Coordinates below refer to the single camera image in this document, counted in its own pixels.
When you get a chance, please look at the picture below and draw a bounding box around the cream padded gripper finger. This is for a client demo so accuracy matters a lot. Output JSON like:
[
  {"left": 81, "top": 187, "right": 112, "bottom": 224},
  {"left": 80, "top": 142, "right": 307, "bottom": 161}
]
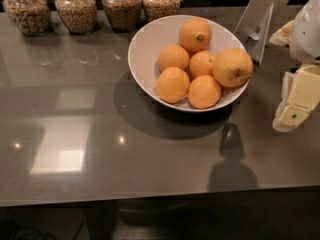
[{"left": 273, "top": 64, "right": 320, "bottom": 132}]

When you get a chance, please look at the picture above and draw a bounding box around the white ceramic bowl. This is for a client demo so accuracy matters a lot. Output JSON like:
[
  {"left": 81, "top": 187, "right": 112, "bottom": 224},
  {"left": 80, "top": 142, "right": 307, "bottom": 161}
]
[{"left": 128, "top": 15, "right": 248, "bottom": 113}]

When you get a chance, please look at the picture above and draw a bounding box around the top orange with stem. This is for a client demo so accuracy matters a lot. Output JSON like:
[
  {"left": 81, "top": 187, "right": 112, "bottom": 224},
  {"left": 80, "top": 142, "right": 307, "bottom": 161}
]
[{"left": 178, "top": 18, "right": 212, "bottom": 53}]

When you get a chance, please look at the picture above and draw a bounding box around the front left orange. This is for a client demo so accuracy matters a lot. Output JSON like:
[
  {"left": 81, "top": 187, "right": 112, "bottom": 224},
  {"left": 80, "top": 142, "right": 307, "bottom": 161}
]
[{"left": 156, "top": 67, "right": 190, "bottom": 104}]

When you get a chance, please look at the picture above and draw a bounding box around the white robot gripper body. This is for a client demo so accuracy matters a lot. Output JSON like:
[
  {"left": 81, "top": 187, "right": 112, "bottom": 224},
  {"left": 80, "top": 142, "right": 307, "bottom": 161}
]
[{"left": 289, "top": 0, "right": 320, "bottom": 64}]

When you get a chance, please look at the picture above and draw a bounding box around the middle left orange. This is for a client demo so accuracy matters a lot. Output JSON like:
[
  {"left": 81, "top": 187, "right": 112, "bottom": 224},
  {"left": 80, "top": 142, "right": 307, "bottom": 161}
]
[{"left": 157, "top": 44, "right": 189, "bottom": 72}]

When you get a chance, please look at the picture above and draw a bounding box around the grey standing card holder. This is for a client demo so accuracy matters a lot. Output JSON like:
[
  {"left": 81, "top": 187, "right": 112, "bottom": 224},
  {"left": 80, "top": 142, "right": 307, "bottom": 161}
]
[{"left": 234, "top": 0, "right": 289, "bottom": 64}]

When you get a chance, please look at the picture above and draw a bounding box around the front right orange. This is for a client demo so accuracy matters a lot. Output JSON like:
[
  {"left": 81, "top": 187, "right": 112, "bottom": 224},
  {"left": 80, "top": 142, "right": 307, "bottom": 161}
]
[{"left": 187, "top": 75, "right": 222, "bottom": 109}]

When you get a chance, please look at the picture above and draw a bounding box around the leftmost glass grain jar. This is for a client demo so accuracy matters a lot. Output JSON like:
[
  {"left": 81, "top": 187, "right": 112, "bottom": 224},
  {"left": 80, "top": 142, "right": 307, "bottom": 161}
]
[{"left": 2, "top": 0, "right": 51, "bottom": 37}]

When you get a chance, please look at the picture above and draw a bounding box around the glass grain jar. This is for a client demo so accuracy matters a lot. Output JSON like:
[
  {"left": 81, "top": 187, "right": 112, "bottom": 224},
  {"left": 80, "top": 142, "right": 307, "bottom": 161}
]
[
  {"left": 55, "top": 0, "right": 97, "bottom": 35},
  {"left": 2, "top": 0, "right": 51, "bottom": 37},
  {"left": 142, "top": 0, "right": 182, "bottom": 22},
  {"left": 102, "top": 0, "right": 142, "bottom": 32}
]

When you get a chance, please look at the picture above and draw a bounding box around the large right orange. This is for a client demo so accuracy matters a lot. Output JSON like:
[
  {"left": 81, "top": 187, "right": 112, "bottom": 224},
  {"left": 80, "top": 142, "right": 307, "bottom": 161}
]
[{"left": 212, "top": 48, "right": 253, "bottom": 88}]

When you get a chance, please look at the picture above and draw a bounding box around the centre orange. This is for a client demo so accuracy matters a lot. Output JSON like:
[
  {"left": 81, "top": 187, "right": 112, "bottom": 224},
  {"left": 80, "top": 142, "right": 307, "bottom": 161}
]
[{"left": 189, "top": 50, "right": 216, "bottom": 79}]

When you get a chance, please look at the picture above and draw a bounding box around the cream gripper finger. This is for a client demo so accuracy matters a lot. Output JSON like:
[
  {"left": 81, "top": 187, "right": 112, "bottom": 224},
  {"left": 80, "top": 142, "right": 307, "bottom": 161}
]
[{"left": 269, "top": 21, "right": 294, "bottom": 46}]

